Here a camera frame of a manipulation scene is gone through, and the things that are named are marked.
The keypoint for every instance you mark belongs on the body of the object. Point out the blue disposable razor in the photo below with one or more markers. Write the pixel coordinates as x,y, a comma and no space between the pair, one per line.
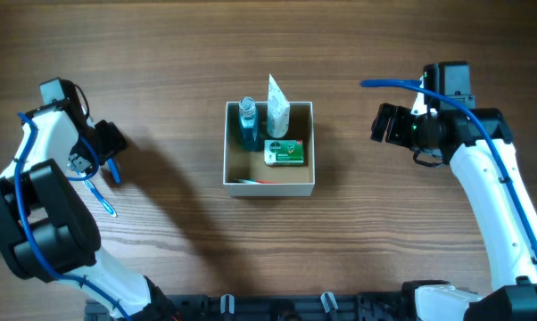
114,170

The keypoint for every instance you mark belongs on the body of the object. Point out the teal Colgate toothpaste tube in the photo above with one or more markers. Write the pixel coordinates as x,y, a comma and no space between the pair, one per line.
254,182

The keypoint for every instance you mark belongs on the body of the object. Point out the white cardboard box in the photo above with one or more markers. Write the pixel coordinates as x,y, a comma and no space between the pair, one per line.
294,181

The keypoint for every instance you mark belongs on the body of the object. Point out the blue mouthwash bottle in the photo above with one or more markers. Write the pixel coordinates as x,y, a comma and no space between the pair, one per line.
249,123

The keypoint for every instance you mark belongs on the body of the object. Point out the white lotion tube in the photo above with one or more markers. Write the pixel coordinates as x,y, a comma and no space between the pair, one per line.
278,111

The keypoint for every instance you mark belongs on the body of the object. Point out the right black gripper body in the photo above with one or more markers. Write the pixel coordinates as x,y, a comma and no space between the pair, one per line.
393,125

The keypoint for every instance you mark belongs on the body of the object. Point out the green Dettol soap box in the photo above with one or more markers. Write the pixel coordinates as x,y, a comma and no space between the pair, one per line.
284,152

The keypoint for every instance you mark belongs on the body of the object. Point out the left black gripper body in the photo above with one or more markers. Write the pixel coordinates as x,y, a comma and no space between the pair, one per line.
110,141

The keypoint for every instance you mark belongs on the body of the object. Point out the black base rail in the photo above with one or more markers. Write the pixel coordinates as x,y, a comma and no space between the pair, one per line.
367,306

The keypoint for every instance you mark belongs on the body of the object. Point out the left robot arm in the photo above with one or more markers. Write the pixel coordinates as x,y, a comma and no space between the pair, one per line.
46,230

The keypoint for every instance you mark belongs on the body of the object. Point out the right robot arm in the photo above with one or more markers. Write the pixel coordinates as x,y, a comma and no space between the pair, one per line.
481,154

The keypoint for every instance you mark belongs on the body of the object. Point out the blue white toothbrush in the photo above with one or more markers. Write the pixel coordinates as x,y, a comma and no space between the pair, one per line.
106,205

